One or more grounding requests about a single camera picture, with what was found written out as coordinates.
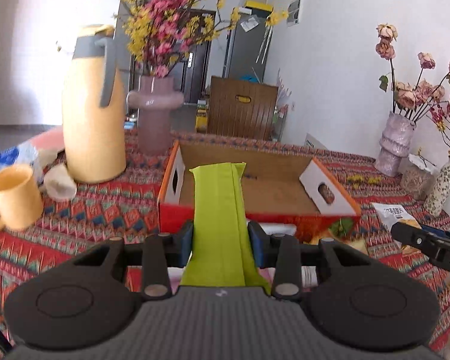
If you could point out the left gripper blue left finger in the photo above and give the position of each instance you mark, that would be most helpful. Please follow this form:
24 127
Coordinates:
181 245

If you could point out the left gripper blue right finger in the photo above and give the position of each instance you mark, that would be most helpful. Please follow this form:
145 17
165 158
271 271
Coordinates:
262 245

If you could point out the green snack bar packet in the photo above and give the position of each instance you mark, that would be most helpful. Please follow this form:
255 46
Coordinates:
222 255

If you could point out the clear container with snacks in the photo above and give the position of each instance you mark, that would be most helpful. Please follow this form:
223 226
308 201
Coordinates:
418 176

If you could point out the floral white vase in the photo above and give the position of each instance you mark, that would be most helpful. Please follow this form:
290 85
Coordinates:
439 193

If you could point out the red cardboard pumpkin box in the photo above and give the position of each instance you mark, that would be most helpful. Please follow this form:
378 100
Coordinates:
278 188

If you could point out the orange white chip packet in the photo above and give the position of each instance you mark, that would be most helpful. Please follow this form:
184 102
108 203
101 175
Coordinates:
392 214

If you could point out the fallen yellow petals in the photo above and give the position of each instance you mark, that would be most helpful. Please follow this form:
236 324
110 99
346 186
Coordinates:
357 181

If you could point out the pink textured tall vase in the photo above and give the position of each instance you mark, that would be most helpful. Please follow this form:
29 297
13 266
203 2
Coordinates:
394 144

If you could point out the brown wooden chair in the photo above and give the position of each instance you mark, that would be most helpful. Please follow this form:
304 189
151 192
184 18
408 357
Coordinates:
240 108

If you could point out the dried pink roses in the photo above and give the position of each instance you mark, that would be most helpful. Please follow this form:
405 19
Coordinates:
416 99

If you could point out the yellow thermos jug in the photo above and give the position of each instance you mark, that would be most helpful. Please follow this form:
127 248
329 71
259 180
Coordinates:
94 108

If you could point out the yellow ceramic mug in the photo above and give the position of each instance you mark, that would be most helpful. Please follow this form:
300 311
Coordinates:
21 203

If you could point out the blue capped plastic bottle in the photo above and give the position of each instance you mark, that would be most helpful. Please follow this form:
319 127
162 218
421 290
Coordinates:
24 153

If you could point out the dark brown door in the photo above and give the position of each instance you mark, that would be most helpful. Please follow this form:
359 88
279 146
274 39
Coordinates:
189 74

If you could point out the grey refrigerator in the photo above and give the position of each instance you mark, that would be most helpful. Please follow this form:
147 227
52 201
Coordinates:
247 46

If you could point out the pink yellow blossom branches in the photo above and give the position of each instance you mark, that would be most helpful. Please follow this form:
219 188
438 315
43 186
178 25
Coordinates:
163 32

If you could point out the yellow box on fridge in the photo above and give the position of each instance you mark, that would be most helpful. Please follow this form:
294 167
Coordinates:
251 4

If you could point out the pink ring vase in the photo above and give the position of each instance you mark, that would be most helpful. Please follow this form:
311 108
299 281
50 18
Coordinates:
154 100

